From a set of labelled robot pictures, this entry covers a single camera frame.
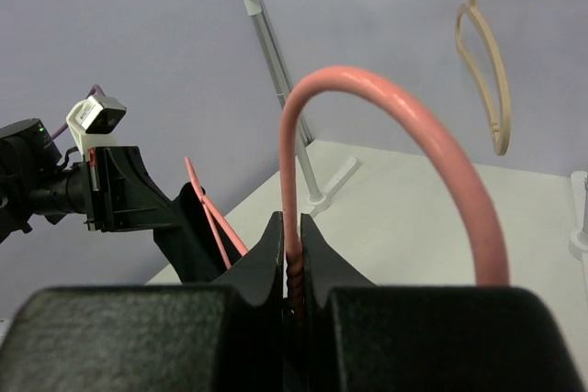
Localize pink wire hanger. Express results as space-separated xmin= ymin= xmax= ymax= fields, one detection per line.
xmin=184 ymin=65 xmax=510 ymax=315

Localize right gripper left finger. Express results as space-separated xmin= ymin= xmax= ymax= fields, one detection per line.
xmin=1 ymin=213 xmax=284 ymax=391

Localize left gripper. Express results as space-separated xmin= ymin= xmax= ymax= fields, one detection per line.
xmin=84 ymin=146 xmax=178 ymax=232

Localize beige wooden hanger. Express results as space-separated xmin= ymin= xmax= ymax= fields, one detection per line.
xmin=454 ymin=0 xmax=513 ymax=157

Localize white clothes rack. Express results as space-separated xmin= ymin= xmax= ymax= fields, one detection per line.
xmin=243 ymin=0 xmax=587 ymax=258

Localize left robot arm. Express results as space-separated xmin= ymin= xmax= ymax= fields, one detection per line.
xmin=1 ymin=118 xmax=182 ymax=239

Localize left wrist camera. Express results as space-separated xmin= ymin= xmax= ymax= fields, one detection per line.
xmin=66 ymin=94 xmax=127 ymax=158

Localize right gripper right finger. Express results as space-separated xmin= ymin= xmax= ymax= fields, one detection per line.
xmin=301 ymin=216 xmax=584 ymax=391

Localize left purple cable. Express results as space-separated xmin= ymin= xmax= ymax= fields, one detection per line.
xmin=49 ymin=84 xmax=106 ymax=140

